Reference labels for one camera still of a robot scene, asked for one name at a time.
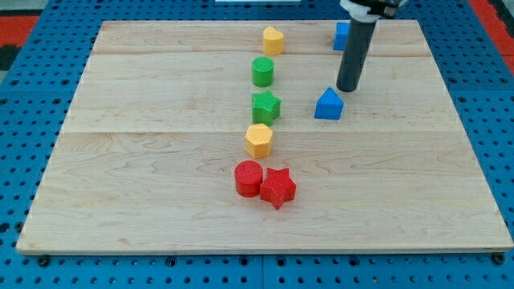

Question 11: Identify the blue triangle block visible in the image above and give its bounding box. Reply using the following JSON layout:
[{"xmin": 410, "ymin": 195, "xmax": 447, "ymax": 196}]
[{"xmin": 314, "ymin": 88, "xmax": 345, "ymax": 120}]

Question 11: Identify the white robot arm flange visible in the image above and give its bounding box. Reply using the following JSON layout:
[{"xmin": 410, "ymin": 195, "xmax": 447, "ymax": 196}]
[{"xmin": 340, "ymin": 0, "xmax": 408, "ymax": 23}]

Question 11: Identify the yellow hexagon block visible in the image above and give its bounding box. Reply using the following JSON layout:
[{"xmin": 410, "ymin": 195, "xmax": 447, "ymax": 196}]
[{"xmin": 245, "ymin": 124, "xmax": 273, "ymax": 159}]

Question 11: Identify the red cylinder block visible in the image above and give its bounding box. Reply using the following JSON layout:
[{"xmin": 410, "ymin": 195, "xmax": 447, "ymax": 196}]
[{"xmin": 235, "ymin": 161, "xmax": 263, "ymax": 197}]

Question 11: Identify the green star block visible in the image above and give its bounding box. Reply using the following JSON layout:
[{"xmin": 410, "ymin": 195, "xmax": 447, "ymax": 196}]
[{"xmin": 251, "ymin": 90, "xmax": 281, "ymax": 126}]

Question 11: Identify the red star block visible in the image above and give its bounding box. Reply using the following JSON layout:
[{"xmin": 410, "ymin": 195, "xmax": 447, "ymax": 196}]
[{"xmin": 260, "ymin": 168, "xmax": 297, "ymax": 210}]

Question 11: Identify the green cylinder block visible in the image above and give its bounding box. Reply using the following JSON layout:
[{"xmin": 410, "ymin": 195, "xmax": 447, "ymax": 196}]
[{"xmin": 251, "ymin": 56, "xmax": 275, "ymax": 88}]

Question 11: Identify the yellow heart block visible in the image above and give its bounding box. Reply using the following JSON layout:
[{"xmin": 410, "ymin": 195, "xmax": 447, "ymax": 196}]
[{"xmin": 263, "ymin": 26, "xmax": 284, "ymax": 55}]

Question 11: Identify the light wooden board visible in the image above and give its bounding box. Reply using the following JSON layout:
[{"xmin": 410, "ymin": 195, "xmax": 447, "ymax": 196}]
[{"xmin": 16, "ymin": 20, "xmax": 513, "ymax": 255}]

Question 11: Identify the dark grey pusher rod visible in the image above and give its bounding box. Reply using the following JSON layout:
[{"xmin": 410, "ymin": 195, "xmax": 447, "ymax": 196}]
[{"xmin": 337, "ymin": 18, "xmax": 376, "ymax": 92}]

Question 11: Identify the blue cube block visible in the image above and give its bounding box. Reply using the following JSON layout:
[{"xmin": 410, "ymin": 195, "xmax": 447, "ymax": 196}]
[{"xmin": 332, "ymin": 22, "xmax": 350, "ymax": 51}]

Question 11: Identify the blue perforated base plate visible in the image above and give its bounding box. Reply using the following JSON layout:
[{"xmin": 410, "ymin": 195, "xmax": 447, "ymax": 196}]
[{"xmin": 1, "ymin": 0, "xmax": 513, "ymax": 288}]

